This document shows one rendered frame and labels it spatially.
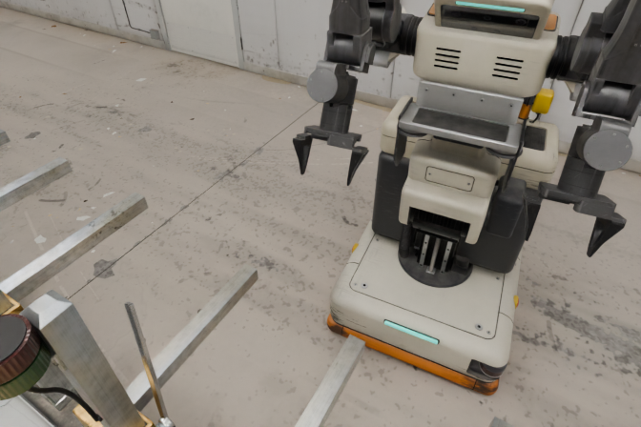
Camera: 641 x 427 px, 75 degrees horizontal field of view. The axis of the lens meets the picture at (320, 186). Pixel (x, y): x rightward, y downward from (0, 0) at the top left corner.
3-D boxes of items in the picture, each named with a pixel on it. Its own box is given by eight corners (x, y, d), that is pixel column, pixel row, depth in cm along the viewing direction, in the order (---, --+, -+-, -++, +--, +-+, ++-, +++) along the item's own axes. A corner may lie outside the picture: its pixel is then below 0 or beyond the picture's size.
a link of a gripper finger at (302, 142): (320, 182, 81) (328, 134, 79) (286, 174, 83) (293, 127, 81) (330, 176, 87) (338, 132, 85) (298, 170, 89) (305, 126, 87)
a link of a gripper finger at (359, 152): (355, 191, 79) (364, 142, 77) (319, 182, 81) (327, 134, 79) (362, 184, 86) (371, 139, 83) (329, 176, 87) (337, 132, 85)
